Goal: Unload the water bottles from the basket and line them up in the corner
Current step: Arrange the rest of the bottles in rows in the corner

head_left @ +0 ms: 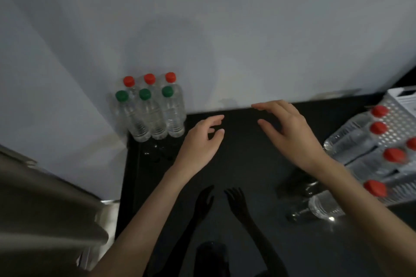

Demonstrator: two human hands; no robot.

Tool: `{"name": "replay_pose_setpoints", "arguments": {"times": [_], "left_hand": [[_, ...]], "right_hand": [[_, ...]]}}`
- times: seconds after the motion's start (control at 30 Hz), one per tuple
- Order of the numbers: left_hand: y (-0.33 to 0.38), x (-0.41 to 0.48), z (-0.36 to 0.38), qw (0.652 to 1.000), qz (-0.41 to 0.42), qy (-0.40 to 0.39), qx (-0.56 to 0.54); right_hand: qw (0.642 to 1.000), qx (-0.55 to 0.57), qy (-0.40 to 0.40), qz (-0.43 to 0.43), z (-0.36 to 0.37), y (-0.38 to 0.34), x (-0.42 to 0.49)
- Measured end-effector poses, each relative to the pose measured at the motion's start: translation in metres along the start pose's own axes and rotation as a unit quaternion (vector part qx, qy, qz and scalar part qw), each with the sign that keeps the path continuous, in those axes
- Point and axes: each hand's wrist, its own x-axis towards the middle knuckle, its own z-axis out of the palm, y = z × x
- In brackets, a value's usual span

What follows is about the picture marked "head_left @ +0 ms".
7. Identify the group of clear water bottles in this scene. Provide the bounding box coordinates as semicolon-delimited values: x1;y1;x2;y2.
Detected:
114;72;188;143

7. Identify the person's right hand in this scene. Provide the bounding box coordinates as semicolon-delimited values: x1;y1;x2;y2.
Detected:
251;100;335;174

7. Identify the white perforated plastic basket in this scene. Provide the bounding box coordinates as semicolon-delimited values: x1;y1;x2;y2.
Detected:
377;87;416;148

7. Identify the black glossy table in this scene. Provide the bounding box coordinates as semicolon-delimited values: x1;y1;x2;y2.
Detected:
115;91;416;277

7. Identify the person's left forearm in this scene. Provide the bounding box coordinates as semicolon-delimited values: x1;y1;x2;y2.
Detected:
88;166;192;277

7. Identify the red cap water bottle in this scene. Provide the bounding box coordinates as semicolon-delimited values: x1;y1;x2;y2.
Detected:
374;137;416;164
346;147;407;182
323;121;389;164
308;179;388;221
338;104;390;138

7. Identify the gray curtain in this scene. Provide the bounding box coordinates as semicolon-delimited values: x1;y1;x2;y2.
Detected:
0;145;111;277

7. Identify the person's right forearm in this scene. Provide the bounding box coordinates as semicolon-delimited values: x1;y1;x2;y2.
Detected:
312;156;416;277

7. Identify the person's left hand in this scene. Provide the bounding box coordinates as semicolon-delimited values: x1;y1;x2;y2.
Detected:
172;114;225;177

